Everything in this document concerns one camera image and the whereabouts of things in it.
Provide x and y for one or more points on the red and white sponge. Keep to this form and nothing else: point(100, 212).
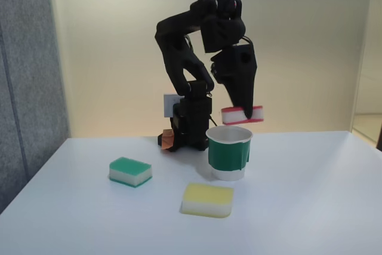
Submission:
point(235, 116)

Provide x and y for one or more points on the white cup with green band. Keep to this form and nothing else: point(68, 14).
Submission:
point(228, 155)

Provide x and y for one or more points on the orange clamp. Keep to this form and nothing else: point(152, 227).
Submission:
point(167, 140)

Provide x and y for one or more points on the yellow and white sponge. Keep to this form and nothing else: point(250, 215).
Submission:
point(207, 199)

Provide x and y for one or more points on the green and white sponge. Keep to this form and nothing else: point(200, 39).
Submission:
point(129, 171)

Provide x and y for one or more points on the grey fabric partition panel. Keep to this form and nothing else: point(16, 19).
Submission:
point(30, 87)

